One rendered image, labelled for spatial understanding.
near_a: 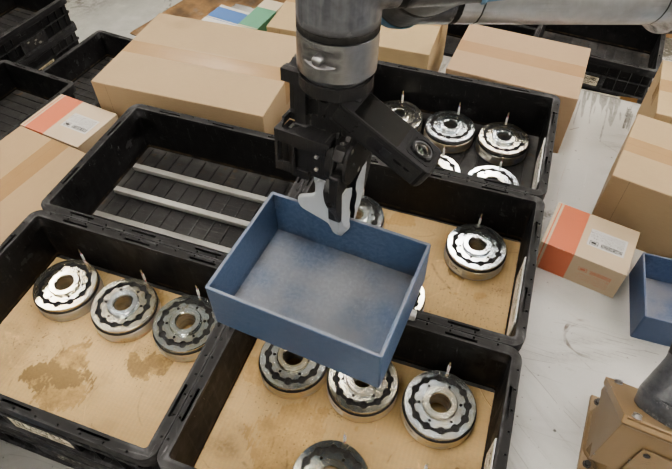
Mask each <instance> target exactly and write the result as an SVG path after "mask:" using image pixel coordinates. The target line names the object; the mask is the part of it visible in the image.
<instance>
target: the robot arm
mask: <svg viewBox="0 0 672 469"><path fill-rule="evenodd" d="M295 15H296V54H295V55H294V56H293V57H292V59H291V61H290V62H289V63H285V64H284V65H283V66H281V67H280V76H281V80H282V81H285V82H288V83H289V84H290V109H289V110H288V111H287V112H286V113H285V114H284V115H283V116H282V120H281V121H280V122H279V123H278V124H277V125H276V126H275V127H274V140H275V157H276V168H278V169H281V170H284V171H287V172H290V173H292V175H294V176H297V177H300V178H303V179H306V180H308V181H309V180H310V179H311V177H312V176H313V177H314V182H315V192H313V193H302V194H300V195H299V196H298V202H299V204H300V206H301V207H302V208H304V209H305V210H307V211H309V212H310V213H312V214H314V215H315V216H317V217H319V218H321V219H322V220H324V221H326V222H327V223H328V224H329V226H330V227H331V230H332V231H333V233H335V234H337V235H339V236H342V235H343V234H344V233H345V232H346V231H347V230H348V229H349V228H350V221H349V219H350V217H351V218H354V219H355V217H356V214H357V211H358V208H359V205H360V201H361V198H362V194H363V190H364V187H365V184H366V180H367V176H368V171H369V167H370V163H371V157H372V154H374V155H375V156H376V157H377V158H378V159H380V160H381V161H382V162H383V163H385V164H386V165H387V166H388V167H390V168H391V169H392V170H393V171H395V172H396V173H397V174H398V175H399V176H401V177H402V178H403V179H404V180H406V181H407V182H408V183H409V184H411V185H412V186H418V185H420V184H421V183H423V182H424V181H425V180H426V179H427V178H428V177H429V176H430V175H431V174H432V172H433V170H434V169H435V167H436V165H437V163H438V162H439V160H440V158H441V150H440V149H439V148H438V147H437V146H436V145H434V144H433V143H432V142H431V141H430V140H428V139H427V138H426V137H425V136H423V135H422V134H421V133H420V132H419V131H417V130H416V129H415V128H414V127H412V126H411V125H410V124H409V123H408V122H406V121H405V120H404V119H403V118H401V117H400V116H399V115H398V114H396V113H395V112H394V111H393V110H392V109H390V108H389V107H388V106H387V105H385V104H384V103H383V102H382V101H381V100H379V99H378V98H377V97H376V96H374V95H373V94H372V93H371V92H370V91H371V90H372V88H373V83H374V73H375V71H376V70H377V64H378V53H379V42H380V31H381V25H382V26H384V27H387V28H391V29H408V28H411V27H413V26H415V25H446V24H512V25H642V26H643V27H644V28H645V29H646V30H648V31H649V32H651V33H655V34H672V0H295ZM289 118H291V119H294V120H295V121H293V120H289V121H288V122H287V123H286V124H285V125H284V123H285V122H286V121H287V120H288V119H289ZM279 141H281V142H282V153H283V160H281V159H280V149H279ZM634 402H635V403H636V405H637V406H638V407H639V408H640V409H642V410H643V411H644V412H645V413H647V414H648V415H649V416H651V417H652V418H654V419H655V420H657V421H659V422H660V423H662V424H664V425H665V426H667V427H669V428H671V429H672V343H671V346H670V348H669V350H668V353H667V355H666V357H665V358H664V359H663V360H662V361H661V363H660V364H659V365H658V366H657V367H656V368H655V369H654V370H653V371H652V372H651V373H650V375H649V376H648V377H647V378H646V379H645V380H644V381H643V382H642V383H641V384H640V386H639V388H638V390H637V393H636V395H635V398H634Z"/></svg>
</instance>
